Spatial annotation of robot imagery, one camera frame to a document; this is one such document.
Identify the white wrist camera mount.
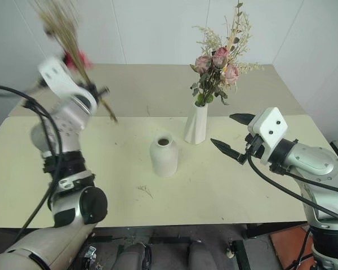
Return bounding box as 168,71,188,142
247,106,288,164
37,57,98,114

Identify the black table frame bar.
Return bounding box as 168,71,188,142
243,222,309,239

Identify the dried grass red flower bouquet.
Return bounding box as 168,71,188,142
33,0,119,124

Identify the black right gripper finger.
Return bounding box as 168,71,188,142
229,112,255,127
210,137,248,164

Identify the white bottle-shaped vase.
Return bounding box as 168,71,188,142
149,133,179,178

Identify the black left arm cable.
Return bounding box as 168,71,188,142
0,85,64,235

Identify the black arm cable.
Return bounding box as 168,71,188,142
0,85,64,235
245,153,338,220

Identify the small caster wheel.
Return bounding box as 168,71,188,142
226,237,235,259

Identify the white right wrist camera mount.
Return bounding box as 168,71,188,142
247,106,288,164

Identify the white twisted vase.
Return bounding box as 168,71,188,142
184,100,209,145

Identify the orange floor mat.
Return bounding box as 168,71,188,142
269,226,315,270

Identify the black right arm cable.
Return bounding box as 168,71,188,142
245,153,338,220

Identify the pink rose dried bouquet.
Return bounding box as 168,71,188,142
189,0,265,106

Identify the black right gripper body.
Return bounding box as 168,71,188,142
243,134,268,164

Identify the silver metal clamp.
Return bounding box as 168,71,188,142
83,245,98,267

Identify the small dried twig scrap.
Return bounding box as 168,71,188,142
137,184,154,199

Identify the dark grey rounded shape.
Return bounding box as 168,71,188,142
119,242,152,270

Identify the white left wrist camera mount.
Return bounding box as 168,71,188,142
37,57,98,114

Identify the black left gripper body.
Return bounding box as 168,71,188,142
78,83,96,98

